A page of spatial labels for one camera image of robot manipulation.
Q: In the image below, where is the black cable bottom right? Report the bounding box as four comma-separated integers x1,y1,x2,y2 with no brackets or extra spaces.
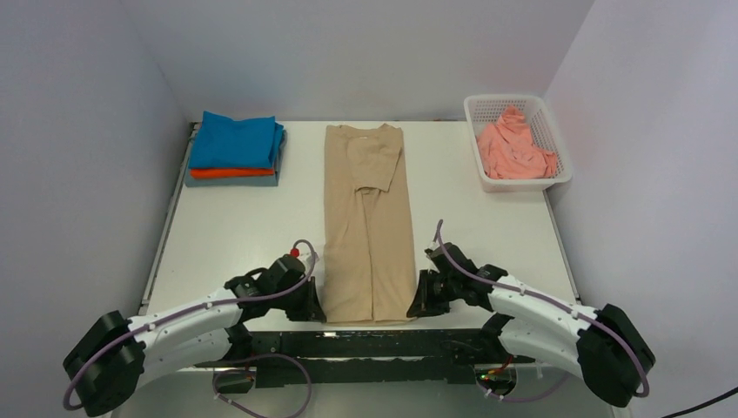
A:
661,386,738,418

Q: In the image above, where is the aluminium frame rail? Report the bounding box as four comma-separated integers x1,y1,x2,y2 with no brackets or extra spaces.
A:
91,326,633,418

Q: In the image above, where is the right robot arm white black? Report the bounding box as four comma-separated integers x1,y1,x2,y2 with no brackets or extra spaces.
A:
407,242,655,408

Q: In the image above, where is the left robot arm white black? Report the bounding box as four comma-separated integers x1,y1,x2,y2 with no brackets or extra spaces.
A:
63,249,323,417

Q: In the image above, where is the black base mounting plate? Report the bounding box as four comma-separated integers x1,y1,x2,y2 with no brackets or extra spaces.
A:
202,328,532,388

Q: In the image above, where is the white plastic laundry basket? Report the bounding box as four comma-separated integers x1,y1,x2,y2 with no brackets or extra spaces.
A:
463,94,573,192

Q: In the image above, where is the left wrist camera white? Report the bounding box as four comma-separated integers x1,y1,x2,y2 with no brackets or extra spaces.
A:
289,247,319,266

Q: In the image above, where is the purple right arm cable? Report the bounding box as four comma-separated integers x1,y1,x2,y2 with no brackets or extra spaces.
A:
433,219,652,404

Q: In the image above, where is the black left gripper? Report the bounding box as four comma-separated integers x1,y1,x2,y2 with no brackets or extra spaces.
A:
272,275,326,321

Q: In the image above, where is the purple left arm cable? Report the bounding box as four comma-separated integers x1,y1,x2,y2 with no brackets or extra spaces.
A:
62,239,319,418

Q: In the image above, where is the folded orange t shirt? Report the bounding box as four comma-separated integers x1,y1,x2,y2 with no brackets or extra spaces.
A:
189,168,276,179

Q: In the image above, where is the pink t shirt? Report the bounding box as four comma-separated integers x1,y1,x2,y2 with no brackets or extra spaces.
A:
476,105,558,180

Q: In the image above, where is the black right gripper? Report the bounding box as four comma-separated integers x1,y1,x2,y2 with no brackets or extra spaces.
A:
407,268,460,318

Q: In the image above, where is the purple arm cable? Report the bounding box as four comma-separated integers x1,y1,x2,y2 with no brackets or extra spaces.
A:
62,239,319,418
433,219,652,404

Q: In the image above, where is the beige t shirt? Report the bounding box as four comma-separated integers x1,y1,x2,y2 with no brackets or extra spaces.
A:
321,125,417,326

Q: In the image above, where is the folded blue t shirt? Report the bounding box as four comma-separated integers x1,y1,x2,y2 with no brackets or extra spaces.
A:
189,111,284,169

